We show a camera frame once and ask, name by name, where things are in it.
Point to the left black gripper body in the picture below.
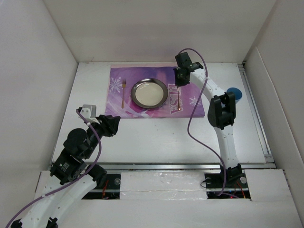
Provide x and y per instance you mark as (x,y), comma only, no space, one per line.
(103,128)

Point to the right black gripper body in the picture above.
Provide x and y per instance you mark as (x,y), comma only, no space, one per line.
(179,81)

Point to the purple printed cloth placemat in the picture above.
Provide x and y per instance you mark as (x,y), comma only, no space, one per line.
(134,73)

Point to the gold spoon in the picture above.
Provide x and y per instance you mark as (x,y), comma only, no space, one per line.
(178,98)

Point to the metal rimmed cream plate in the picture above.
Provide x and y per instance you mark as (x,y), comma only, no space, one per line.
(149,93)

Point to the gold fork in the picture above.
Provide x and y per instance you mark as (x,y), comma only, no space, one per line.
(123,86)

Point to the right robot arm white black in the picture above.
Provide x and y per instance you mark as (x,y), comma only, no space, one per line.
(221,112)

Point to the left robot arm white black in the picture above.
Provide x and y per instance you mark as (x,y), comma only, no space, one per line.
(70,177)

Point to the blue plastic cup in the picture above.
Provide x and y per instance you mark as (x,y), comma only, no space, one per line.
(238,94)

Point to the white foam block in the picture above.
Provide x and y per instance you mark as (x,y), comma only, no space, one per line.
(162,185)

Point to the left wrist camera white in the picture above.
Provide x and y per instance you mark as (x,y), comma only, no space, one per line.
(88,112)

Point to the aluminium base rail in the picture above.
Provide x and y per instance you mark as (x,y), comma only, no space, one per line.
(163,143)

